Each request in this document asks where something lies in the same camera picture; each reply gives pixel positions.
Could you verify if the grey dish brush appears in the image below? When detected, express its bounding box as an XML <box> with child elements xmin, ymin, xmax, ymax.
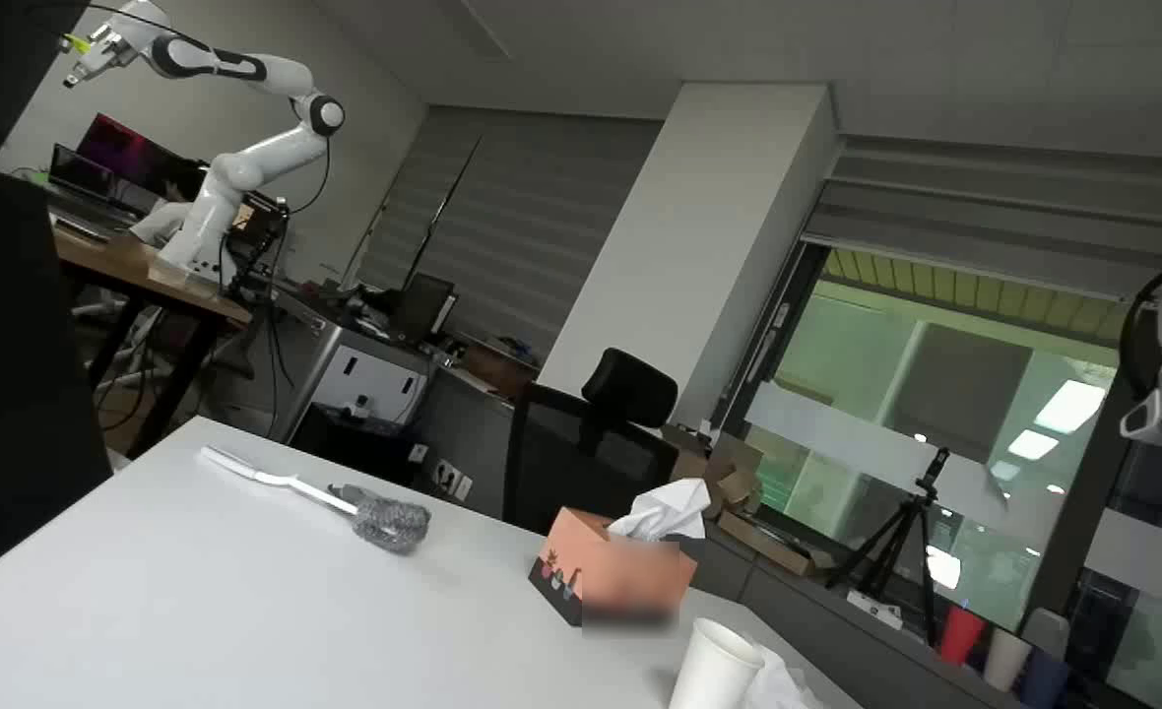
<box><xmin>201</xmin><ymin>450</ymin><xmax>430</xmax><ymax>556</ymax></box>

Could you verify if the black office chair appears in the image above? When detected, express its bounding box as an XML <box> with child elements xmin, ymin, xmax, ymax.
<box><xmin>506</xmin><ymin>348</ymin><xmax>679</xmax><ymax>532</ymax></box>

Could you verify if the red cup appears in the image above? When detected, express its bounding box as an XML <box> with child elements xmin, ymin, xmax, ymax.
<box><xmin>938</xmin><ymin>608</ymin><xmax>985</xmax><ymax>665</ymax></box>

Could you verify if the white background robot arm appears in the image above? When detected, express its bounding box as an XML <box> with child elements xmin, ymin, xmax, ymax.
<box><xmin>65</xmin><ymin>0</ymin><xmax>348</xmax><ymax>285</ymax></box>

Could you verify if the blue cup on ledge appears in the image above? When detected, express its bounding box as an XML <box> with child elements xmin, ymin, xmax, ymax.
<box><xmin>1018</xmin><ymin>650</ymin><xmax>1072</xmax><ymax>709</ymax></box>

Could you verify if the grey metal cabinet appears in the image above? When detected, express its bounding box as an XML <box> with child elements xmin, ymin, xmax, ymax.
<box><xmin>205</xmin><ymin>309</ymin><xmax>437</xmax><ymax>447</ymax></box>

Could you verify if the white paper cup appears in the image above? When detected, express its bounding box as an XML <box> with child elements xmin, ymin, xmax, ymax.
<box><xmin>669</xmin><ymin>618</ymin><xmax>764</xmax><ymax>709</ymax></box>

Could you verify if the laptop with pink screen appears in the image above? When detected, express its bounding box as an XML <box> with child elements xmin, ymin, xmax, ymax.
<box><xmin>53</xmin><ymin>116</ymin><xmax>205</xmax><ymax>216</ymax></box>

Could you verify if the wooden background desk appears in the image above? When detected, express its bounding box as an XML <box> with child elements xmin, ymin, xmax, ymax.
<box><xmin>53</xmin><ymin>226</ymin><xmax>254</xmax><ymax>455</ymax></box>

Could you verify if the white tissue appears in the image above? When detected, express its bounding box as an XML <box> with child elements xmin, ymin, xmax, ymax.
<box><xmin>607</xmin><ymin>478</ymin><xmax>712</xmax><ymax>544</ymax></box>

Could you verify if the cardboard box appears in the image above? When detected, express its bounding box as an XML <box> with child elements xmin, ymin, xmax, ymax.
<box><xmin>675</xmin><ymin>438</ymin><xmax>764</xmax><ymax>520</ymax></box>

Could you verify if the orange tissue box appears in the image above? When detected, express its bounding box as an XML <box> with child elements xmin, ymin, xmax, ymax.
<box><xmin>527</xmin><ymin>507</ymin><xmax>696</xmax><ymax>631</ymax></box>

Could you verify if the black camera tripod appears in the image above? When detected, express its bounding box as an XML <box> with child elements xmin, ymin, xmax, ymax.
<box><xmin>822</xmin><ymin>450</ymin><xmax>950</xmax><ymax>598</ymax></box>

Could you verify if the white cup on ledge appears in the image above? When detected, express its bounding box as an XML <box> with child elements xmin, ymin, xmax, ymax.
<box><xmin>985</xmin><ymin>631</ymin><xmax>1032</xmax><ymax>690</ymax></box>

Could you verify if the clear plastic wrap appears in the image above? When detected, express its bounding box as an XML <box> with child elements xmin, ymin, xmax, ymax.
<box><xmin>742</xmin><ymin>650</ymin><xmax>860</xmax><ymax>709</ymax></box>

